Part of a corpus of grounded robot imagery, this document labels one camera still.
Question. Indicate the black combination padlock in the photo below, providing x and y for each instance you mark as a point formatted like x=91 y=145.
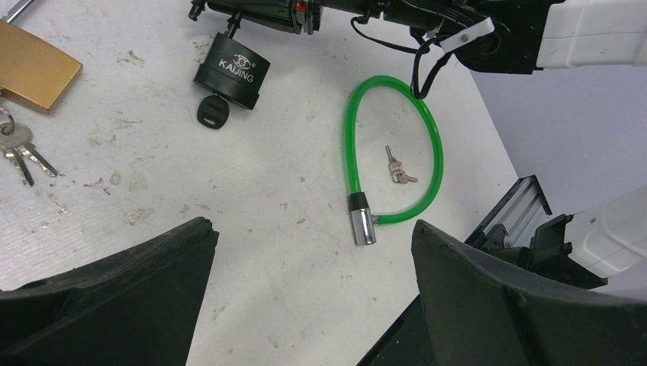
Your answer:
x=231 y=70

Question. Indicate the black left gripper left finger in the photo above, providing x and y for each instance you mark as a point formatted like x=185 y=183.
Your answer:
x=138 y=306

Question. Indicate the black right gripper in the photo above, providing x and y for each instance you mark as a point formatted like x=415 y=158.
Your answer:
x=290 y=16

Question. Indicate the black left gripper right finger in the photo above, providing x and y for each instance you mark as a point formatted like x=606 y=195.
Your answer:
x=481 y=310

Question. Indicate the padlock keys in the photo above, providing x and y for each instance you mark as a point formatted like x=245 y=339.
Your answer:
x=16 y=145

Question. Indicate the black head key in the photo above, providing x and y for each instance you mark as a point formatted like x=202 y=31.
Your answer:
x=213 y=112

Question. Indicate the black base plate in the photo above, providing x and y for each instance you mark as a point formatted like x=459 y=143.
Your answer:
x=406 y=342

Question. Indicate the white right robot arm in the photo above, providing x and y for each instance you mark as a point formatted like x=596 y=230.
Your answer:
x=508 y=37

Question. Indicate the cable lock silver keys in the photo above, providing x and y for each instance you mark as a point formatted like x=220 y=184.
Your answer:
x=396 y=169

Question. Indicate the long shackle brass padlock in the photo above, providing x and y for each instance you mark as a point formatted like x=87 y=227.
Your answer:
x=34 y=73

